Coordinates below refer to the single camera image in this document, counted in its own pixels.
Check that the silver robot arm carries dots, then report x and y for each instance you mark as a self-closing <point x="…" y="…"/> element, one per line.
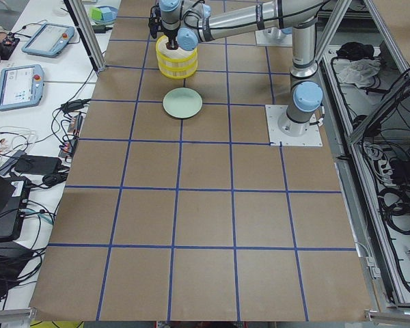
<point x="188" y="23"/>

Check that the yellow steamer layer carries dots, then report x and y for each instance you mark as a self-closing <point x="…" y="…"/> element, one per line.
<point x="182" y="71"/>
<point x="171" y="57"/>

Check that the white cloth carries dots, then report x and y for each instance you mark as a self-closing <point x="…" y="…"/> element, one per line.
<point x="360" y="73"/>

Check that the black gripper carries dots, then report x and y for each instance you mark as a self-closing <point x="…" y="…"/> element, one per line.
<point x="171" y="37"/>

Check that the light green plate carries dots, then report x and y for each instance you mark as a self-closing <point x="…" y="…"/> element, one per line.
<point x="182" y="103"/>

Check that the brown bun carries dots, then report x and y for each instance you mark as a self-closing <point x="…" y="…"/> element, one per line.
<point x="172" y="45"/>

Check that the blue foam cube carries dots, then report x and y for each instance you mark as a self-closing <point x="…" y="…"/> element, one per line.
<point x="109" y="13"/>

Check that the aluminium frame post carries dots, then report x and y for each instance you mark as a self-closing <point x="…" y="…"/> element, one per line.
<point x="82" y="23"/>

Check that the black power adapter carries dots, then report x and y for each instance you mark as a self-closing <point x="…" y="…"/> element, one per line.
<point x="101" y="28"/>

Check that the teach pendant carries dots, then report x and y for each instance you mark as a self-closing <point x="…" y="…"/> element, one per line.
<point x="21" y="87"/>
<point x="49" y="40"/>

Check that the yellow steamer bottom layer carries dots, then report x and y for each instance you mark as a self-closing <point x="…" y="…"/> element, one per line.
<point x="182" y="71"/>

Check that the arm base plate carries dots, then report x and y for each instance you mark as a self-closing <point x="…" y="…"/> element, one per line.
<point x="284" y="132"/>

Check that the near teach pendant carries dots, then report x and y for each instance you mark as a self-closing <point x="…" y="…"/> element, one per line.
<point x="21" y="87"/>

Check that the green foam cube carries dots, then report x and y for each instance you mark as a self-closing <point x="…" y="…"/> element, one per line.
<point x="96" y="14"/>

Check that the black laptop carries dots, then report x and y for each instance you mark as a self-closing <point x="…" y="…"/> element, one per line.
<point x="14" y="194"/>

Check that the yellow steamer top layer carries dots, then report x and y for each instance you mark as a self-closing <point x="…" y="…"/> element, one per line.
<point x="171" y="57"/>

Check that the blue plate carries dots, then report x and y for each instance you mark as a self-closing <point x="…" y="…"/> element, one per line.
<point x="102" y="22"/>

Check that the far teach pendant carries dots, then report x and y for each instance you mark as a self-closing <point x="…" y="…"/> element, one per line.
<point x="49" y="40"/>

